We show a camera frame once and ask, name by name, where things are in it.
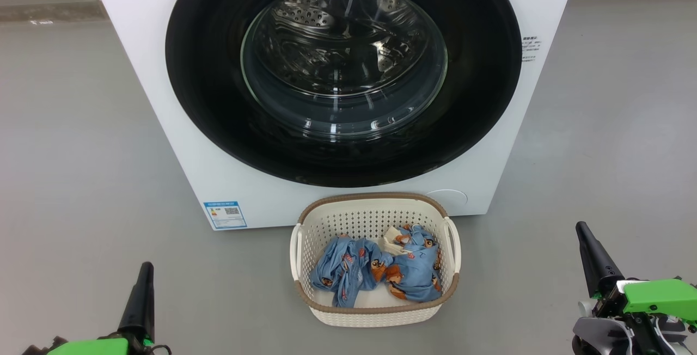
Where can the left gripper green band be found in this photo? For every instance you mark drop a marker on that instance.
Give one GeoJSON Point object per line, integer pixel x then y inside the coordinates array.
{"type": "Point", "coordinates": [87, 348]}

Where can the steel washing machine drum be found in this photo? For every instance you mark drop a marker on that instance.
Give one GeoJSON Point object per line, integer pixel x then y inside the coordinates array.
{"type": "Point", "coordinates": [337, 44]}

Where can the cream basket with brown rim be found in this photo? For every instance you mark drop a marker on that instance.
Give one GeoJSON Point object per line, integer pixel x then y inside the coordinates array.
{"type": "Point", "coordinates": [375, 216]}

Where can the blue energy label sticker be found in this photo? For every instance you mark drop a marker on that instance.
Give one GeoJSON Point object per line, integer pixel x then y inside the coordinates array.
{"type": "Point", "coordinates": [225, 214]}

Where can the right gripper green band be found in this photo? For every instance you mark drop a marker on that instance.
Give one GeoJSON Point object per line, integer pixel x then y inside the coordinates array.
{"type": "Point", "coordinates": [659, 295]}

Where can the white front-load washing machine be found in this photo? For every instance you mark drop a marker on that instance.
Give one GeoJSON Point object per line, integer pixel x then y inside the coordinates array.
{"type": "Point", "coordinates": [141, 72]}

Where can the round white filter cover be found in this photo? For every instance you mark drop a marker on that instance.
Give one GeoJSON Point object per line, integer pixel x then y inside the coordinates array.
{"type": "Point", "coordinates": [449, 202]}

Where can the blue bear print garment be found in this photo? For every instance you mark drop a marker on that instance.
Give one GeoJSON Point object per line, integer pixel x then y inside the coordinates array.
{"type": "Point", "coordinates": [348, 268]}

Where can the blue bear garment white lining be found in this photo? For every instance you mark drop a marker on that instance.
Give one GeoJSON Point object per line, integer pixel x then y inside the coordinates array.
{"type": "Point", "coordinates": [416, 273]}

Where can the printed text notice sticker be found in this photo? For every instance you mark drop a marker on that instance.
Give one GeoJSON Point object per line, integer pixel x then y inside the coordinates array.
{"type": "Point", "coordinates": [530, 49]}

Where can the black round glass washer door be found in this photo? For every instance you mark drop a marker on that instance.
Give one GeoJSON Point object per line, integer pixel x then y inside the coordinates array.
{"type": "Point", "coordinates": [207, 72]}

